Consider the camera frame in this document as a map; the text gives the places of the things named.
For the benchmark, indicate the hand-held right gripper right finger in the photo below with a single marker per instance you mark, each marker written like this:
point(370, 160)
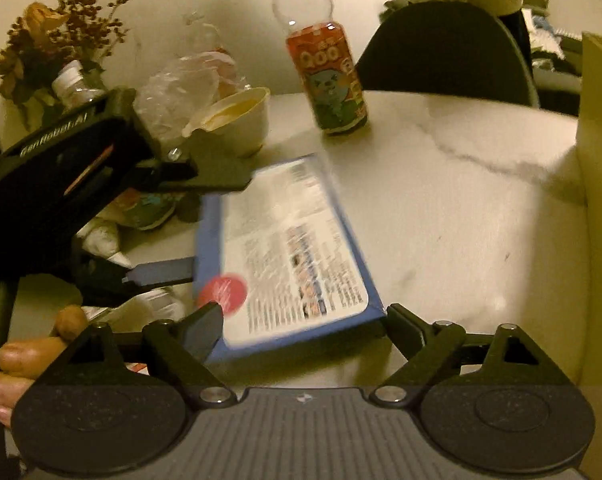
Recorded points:
point(406, 332)

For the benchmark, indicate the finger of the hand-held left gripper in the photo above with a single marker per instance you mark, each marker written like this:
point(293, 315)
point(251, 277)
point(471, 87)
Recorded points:
point(166, 270)
point(216, 172)

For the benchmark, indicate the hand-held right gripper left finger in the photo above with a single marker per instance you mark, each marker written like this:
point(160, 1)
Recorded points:
point(206, 332)

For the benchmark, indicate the large blue box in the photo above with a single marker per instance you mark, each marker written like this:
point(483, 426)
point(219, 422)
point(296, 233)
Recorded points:
point(281, 240)

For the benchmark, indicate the cream cardboard box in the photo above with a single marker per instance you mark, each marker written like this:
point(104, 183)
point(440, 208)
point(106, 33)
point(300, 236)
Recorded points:
point(601, 160)

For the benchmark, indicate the white marble desktop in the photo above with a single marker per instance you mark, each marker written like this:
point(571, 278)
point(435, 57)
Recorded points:
point(456, 200)

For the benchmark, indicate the person's left hand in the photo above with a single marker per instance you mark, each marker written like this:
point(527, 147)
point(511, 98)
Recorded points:
point(21, 355)

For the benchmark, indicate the white bowl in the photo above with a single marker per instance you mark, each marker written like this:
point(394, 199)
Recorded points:
point(236, 120)

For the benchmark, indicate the white crumpled tissue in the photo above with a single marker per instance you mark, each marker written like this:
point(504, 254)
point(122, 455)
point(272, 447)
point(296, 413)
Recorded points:
point(103, 242)

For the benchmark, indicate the crumpled clear plastic bag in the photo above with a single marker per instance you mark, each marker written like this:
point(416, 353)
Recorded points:
point(181, 90)

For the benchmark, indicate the clear water bottle red print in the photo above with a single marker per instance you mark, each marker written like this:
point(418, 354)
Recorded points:
point(76, 87)

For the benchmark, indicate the flower bouquet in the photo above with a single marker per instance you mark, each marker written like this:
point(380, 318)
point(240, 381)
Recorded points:
point(56, 25)

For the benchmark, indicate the black office chair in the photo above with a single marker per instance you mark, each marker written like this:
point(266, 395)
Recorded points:
point(446, 55)

